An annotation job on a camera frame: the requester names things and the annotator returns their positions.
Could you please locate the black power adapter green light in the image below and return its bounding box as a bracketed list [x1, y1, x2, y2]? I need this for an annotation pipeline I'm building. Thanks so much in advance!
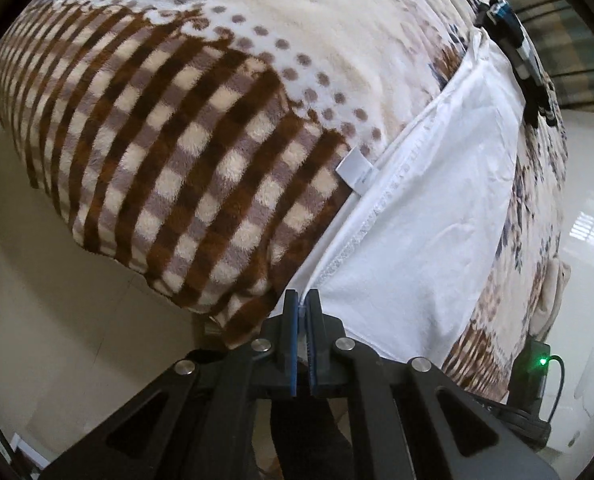
[506, 337, 552, 428]

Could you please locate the checked and dotted fleece blanket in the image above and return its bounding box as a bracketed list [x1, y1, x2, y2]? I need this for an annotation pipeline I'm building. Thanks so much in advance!
[0, 0, 572, 406]

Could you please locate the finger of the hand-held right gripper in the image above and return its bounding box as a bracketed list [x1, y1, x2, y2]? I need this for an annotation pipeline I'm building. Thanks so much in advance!
[477, 1, 524, 48]

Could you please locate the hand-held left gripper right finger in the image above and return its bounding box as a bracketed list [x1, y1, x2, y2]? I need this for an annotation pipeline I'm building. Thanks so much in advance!
[307, 287, 560, 480]

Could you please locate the black adapter cable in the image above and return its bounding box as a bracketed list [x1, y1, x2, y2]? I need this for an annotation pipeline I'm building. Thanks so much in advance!
[544, 354, 568, 428]

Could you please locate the grey-green striped curtain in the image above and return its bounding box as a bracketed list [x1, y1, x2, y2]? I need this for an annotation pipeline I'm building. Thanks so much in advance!
[507, 0, 594, 111]

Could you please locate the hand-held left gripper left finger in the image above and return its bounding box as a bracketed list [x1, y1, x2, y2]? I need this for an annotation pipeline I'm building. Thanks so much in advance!
[39, 289, 298, 480]

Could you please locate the beige cloth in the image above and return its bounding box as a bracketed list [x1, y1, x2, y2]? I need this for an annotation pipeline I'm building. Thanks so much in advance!
[534, 259, 574, 338]

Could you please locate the white small garment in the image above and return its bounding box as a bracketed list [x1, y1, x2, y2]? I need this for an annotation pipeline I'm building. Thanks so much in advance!
[272, 27, 528, 361]

